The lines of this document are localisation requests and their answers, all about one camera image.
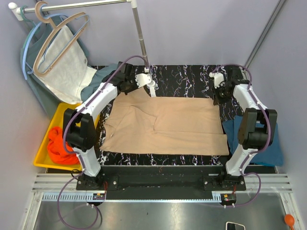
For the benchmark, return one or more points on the metal clothes rack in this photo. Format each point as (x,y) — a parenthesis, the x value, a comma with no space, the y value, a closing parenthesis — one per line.
(16,11)

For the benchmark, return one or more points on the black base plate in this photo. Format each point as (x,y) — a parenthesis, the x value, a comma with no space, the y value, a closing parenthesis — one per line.
(214,177)

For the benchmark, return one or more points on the blue clothes hanger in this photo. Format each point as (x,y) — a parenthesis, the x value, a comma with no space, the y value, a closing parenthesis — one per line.
(29,52)

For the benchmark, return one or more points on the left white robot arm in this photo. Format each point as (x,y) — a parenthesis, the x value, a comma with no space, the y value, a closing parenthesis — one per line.
(79,134)

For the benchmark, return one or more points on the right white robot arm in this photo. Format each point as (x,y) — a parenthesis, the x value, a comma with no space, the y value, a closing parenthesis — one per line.
(257,127)

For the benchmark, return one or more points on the orange ball tool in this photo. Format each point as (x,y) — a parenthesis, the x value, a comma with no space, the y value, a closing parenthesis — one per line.
(290,221)

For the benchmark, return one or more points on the aluminium frame post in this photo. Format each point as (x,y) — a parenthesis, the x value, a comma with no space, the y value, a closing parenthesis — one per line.
(268,26)

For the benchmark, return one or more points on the aluminium front rail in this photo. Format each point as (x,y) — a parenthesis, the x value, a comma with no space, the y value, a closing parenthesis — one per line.
(56,187)

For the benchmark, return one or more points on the teal hanging garment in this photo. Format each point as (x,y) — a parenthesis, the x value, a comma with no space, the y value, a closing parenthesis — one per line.
(47,99)

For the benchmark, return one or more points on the green clothes hanger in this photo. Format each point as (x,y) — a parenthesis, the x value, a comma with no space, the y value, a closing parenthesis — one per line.
(30,24)

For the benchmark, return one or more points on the smartphone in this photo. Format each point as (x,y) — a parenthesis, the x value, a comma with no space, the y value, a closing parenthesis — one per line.
(234,226)

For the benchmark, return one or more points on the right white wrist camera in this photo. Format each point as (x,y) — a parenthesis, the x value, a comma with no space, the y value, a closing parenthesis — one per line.
(218,79)

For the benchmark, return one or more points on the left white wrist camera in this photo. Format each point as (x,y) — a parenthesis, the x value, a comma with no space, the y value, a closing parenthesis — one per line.
(143,79)

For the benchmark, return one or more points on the yellow plastic bin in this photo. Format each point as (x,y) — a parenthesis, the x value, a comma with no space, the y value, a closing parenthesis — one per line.
(42,158)

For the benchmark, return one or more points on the folded blue t shirt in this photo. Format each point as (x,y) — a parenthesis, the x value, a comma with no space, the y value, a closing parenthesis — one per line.
(272,156)

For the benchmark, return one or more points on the beige clothes hanger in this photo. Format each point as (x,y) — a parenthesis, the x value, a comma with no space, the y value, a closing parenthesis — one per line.
(41,57)

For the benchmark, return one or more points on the orange t shirt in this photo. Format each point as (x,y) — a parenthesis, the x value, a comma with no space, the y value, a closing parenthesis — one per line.
(55,148)

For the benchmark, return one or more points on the white towel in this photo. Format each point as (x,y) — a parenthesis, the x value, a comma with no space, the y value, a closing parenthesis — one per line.
(71,74)

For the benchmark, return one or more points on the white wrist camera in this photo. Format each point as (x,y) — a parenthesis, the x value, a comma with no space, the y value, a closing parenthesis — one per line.
(218,79)
(143,79)

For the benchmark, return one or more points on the beige t shirt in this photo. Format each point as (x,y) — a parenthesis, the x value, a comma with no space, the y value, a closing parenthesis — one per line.
(140,124)

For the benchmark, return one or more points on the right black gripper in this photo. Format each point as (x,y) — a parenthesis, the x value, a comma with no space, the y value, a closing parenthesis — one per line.
(218,100)

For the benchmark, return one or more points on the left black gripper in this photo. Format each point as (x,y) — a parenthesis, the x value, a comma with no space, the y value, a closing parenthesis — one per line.
(133,78)

